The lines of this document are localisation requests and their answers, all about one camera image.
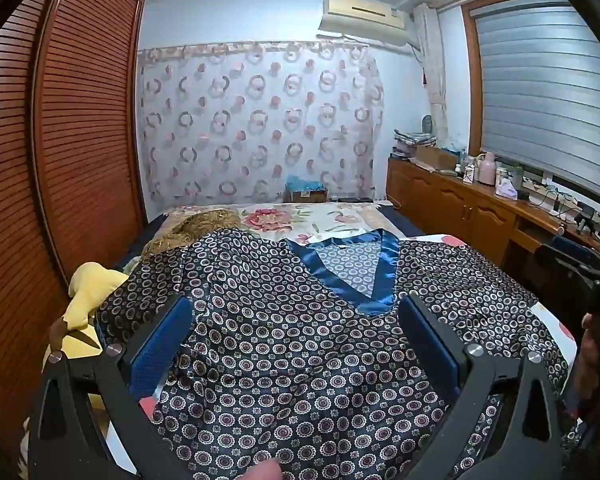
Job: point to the circle print sheer curtain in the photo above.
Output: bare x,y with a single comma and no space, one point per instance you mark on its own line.
260,125

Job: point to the small cardboard box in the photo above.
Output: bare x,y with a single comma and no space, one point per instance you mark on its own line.
307,197

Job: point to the small grey fan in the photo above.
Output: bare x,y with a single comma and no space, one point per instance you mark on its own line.
428,124

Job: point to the navy mattress cover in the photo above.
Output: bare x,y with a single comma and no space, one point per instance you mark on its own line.
402,222

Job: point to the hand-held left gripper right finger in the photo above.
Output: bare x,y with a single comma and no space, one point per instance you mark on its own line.
430,345

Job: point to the yellow garment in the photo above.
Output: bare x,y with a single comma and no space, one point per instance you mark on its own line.
95,285

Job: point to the white strawberry print sheet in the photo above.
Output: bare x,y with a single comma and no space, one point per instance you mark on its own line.
547,322

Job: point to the navy medallion print satin garment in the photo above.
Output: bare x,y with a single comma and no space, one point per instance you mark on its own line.
300,360

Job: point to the white carton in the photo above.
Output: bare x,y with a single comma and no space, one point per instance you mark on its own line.
469,171

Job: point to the black flat box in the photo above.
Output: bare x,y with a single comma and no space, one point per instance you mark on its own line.
356,200

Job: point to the grey window blind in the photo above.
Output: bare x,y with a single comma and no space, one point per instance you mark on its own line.
545,100

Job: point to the person's right hand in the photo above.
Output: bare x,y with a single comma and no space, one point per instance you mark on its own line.
597,360

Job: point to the long wooden cabinet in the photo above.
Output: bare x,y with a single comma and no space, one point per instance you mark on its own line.
460,205

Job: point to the large cardboard box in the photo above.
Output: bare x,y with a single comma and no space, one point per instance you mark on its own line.
435,157

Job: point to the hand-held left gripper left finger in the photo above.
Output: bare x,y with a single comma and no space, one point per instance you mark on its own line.
160,340

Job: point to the purple tissue pack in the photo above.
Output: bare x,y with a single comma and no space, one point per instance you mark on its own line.
506,190

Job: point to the beige floral bedsheet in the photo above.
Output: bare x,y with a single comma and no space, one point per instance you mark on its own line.
280,220

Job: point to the person's left hand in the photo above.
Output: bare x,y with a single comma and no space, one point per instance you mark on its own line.
264,471

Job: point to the stack of folded cloths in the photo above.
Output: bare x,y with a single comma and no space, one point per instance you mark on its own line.
414,137

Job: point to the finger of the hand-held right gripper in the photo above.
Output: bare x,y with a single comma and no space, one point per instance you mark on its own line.
572,247

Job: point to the tied beige curtain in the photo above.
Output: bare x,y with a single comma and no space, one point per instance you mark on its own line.
432,70

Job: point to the cream wall air conditioner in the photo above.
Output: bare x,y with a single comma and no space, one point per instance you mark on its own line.
360,15

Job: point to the pink thermos jug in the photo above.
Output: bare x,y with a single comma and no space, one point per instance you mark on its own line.
487,170

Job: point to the wooden louvered wardrobe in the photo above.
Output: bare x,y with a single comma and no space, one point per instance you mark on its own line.
80,135

